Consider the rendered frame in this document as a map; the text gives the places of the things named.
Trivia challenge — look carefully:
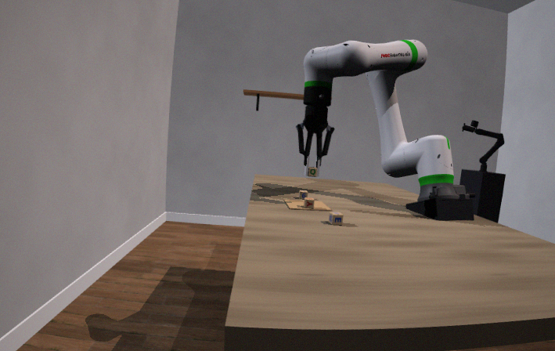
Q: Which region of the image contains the tan flat mat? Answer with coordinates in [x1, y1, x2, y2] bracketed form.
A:
[284, 200, 332, 211]

